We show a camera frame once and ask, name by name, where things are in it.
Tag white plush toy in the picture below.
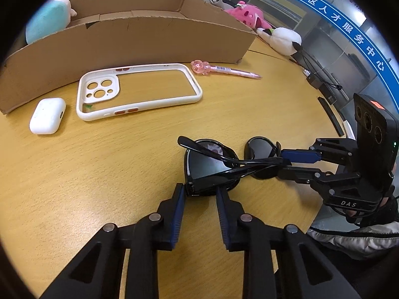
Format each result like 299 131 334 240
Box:
256 27 303 56

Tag white earbuds case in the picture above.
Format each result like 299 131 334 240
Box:
29 97 67 135

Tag white phone case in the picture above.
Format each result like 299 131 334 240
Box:
76 63 203 122

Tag blue wall banner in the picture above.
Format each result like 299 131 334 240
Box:
243 0 399 92

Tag teal plush toy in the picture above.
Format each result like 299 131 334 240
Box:
25 0 78 45

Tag pink pen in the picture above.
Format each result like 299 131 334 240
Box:
190 60 262 79

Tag pink plush toy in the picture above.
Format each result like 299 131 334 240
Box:
224 0 273 29

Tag black sunglasses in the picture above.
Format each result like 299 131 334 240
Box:
177 135 293 197

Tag black flat bar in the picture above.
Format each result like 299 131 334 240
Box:
317 96 346 137

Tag black cable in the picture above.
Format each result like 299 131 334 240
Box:
288 45 343 92

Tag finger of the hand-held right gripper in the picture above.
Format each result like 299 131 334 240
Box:
277 165 360 194
281 138 356 166

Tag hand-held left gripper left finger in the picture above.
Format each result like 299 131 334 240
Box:
40 183 185 299

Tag person's right hand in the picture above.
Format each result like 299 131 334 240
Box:
344 191 399 228

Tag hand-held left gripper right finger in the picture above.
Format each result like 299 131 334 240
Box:
216 187 362 299

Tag cardboard box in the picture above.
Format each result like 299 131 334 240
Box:
0 0 258 115

